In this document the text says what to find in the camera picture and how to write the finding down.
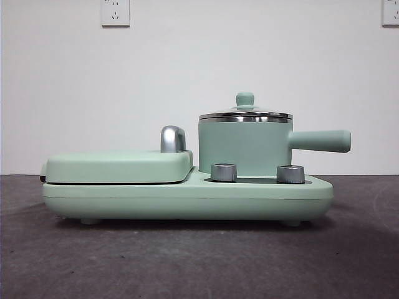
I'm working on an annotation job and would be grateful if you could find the glass lid with green knob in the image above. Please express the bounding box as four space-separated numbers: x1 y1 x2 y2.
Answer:
198 92 294 121

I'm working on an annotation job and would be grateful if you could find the white wall socket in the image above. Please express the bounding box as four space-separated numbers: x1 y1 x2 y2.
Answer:
382 0 399 27
101 0 130 27

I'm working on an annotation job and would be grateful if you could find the silver control knob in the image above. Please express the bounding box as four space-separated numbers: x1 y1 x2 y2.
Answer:
276 164 305 184
210 163 237 181

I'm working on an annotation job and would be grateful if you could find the chrome griddle cover handle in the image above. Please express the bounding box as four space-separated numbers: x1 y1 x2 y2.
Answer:
160 125 188 153

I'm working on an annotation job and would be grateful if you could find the green hinged griddle cover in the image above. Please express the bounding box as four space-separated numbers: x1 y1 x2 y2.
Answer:
39 148 194 184

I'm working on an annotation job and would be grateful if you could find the green breakfast machine base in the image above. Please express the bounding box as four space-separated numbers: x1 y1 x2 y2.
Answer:
42 166 334 226

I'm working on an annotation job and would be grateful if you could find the green pot with side handle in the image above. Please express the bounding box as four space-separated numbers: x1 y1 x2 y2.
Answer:
198 115 352 177

